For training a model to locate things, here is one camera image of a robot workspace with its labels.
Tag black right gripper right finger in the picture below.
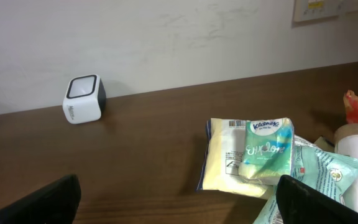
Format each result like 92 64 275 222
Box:
276 175 358 224

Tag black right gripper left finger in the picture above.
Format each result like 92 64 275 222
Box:
0 174 81 224

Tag teal wipes packet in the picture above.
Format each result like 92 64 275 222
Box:
255 146 358 223

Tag small teal gum box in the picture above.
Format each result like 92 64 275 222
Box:
239 118 295 185

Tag cream yellow snack bag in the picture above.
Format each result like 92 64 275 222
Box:
197 118 273 200

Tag white barcode scanner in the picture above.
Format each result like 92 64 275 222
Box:
62 74 106 124

